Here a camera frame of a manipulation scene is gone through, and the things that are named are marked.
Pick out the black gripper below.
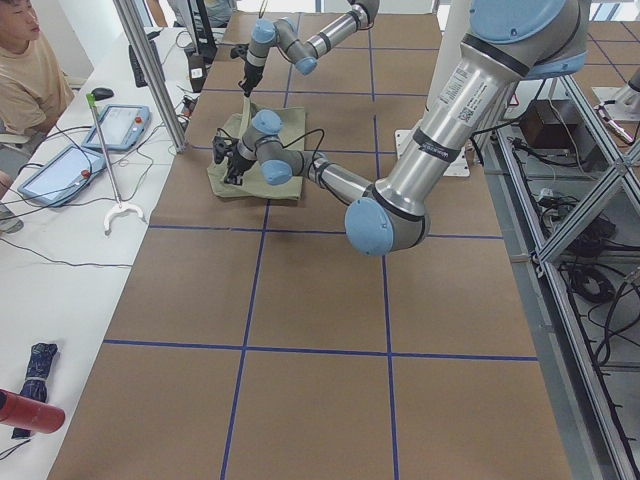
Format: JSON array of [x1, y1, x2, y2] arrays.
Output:
[[223, 151, 253, 186], [241, 62, 263, 97]]

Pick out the olive green long-sleeve shirt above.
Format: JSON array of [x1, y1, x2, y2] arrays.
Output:
[[207, 99, 306, 201]]

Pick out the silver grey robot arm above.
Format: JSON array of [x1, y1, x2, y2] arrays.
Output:
[[213, 1, 590, 256], [237, 0, 379, 97]]

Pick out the black keyboard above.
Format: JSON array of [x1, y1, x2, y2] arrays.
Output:
[[128, 40, 161, 88]]

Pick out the far blue teach pendant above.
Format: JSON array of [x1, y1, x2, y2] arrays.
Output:
[[94, 104, 151, 152]]

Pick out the blue teach pendant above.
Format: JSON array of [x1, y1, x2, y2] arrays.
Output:
[[94, 104, 151, 152], [18, 146, 106, 207]]

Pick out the black computer mouse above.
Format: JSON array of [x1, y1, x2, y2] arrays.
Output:
[[91, 87, 114, 101]]

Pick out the white reacher grabber stick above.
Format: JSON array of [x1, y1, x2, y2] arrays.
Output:
[[85, 93, 146, 236]]

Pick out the near blue teach pendant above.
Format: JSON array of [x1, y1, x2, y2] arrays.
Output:
[[18, 146, 106, 207]]

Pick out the person in beige shirt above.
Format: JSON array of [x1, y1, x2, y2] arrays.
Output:
[[1, 1, 74, 136]]

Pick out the folded navy blue umbrella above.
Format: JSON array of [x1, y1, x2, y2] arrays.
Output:
[[11, 342, 58, 440]]

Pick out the red cylindrical bottle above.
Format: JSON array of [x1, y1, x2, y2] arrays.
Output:
[[1, 390, 66, 434]]

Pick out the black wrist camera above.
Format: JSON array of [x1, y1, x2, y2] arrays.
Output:
[[212, 135, 237, 165], [230, 44, 249, 60]]

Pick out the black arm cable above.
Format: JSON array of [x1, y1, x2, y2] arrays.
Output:
[[279, 128, 331, 191]]

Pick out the aluminium frame post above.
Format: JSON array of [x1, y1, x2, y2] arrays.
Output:
[[113, 0, 186, 153]]

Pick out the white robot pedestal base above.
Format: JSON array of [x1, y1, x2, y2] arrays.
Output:
[[389, 1, 475, 191]]

